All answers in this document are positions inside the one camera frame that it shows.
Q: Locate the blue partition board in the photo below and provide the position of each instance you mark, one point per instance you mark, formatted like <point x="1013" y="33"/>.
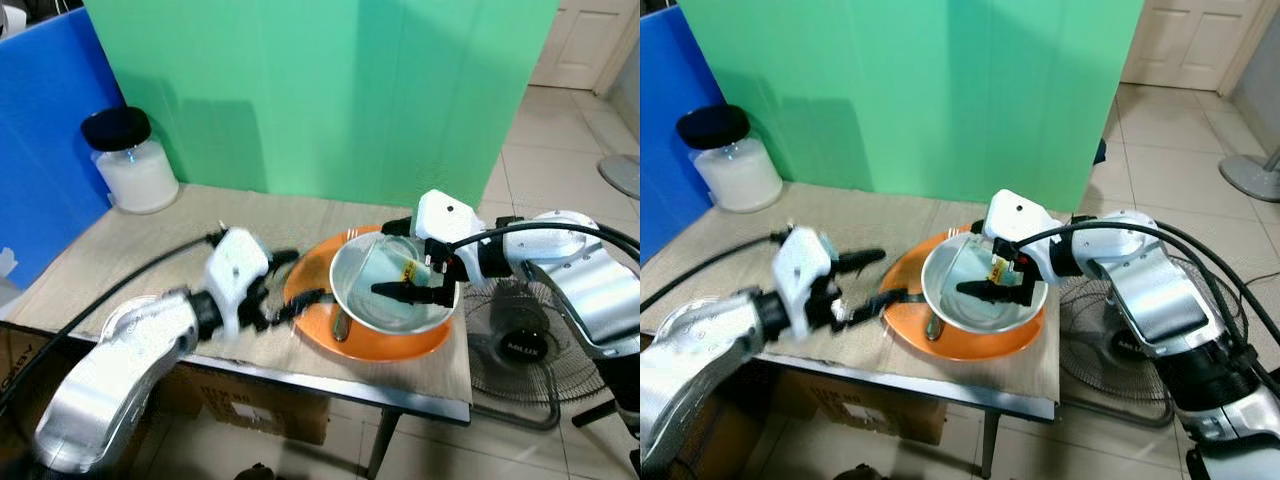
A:
<point x="665" y="120"/>
<point x="45" y="130"/>

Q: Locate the orange plate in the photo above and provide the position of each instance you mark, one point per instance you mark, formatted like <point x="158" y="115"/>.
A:
<point x="900" y="320"/>
<point x="310" y="275"/>

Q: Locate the beige woven table cover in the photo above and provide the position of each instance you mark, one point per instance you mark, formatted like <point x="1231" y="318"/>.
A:
<point x="730" y="240"/>
<point x="150" y="240"/>

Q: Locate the brown labelled cardboard box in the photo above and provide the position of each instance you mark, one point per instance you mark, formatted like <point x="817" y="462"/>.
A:
<point x="260" y="405"/>
<point x="860" y="410"/>

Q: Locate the black-lidded jar of white powder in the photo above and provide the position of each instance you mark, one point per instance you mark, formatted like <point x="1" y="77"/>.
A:
<point x="135" y="175"/>
<point x="735" y="175"/>

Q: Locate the small yellow label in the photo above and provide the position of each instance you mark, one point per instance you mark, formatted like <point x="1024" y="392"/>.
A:
<point x="414" y="270"/>
<point x="1000" y="268"/>

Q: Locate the grey metal-legged table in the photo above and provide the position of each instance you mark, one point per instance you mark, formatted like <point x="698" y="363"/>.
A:
<point x="990" y="445"/>
<point x="382" y="440"/>

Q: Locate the green screen board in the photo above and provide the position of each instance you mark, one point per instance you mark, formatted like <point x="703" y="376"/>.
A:
<point x="900" y="90"/>
<point x="320" y="90"/>

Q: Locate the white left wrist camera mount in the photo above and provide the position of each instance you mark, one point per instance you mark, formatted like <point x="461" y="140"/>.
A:
<point x="236" y="265"/>
<point x="800" y="265"/>

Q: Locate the grey round stand base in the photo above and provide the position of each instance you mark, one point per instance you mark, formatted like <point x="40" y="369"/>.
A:
<point x="622" y="175"/>
<point x="1250" y="178"/>

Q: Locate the white panelled door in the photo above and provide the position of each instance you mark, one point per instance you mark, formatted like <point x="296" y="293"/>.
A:
<point x="585" y="40"/>
<point x="1190" y="40"/>

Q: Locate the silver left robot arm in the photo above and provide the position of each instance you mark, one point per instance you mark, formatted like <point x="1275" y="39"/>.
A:
<point x="110" y="370"/>
<point x="690" y="360"/>

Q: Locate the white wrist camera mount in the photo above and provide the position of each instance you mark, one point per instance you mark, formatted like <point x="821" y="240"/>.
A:
<point x="800" y="265"/>
<point x="1018" y="222"/>
<point x="445" y="218"/>
<point x="236" y="265"/>

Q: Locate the brown printed cardboard box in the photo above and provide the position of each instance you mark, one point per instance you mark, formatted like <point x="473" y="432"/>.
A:
<point x="18" y="360"/>
<point x="715" y="440"/>

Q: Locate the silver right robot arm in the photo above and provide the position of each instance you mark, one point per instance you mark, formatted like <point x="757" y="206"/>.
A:
<point x="590" y="285"/>
<point x="1160" y="300"/>

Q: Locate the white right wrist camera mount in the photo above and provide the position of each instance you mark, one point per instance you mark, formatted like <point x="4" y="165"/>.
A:
<point x="445" y="218"/>
<point x="1018" y="222"/>

